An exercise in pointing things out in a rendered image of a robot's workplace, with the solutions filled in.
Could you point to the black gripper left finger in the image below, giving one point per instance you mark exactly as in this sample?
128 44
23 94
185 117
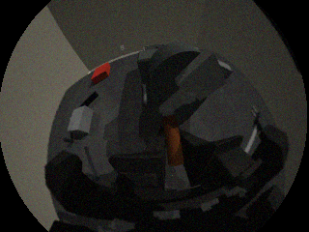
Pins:
150 161

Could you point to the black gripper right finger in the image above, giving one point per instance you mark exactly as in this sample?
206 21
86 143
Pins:
199 153

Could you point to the red block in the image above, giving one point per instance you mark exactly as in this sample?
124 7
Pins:
101 72

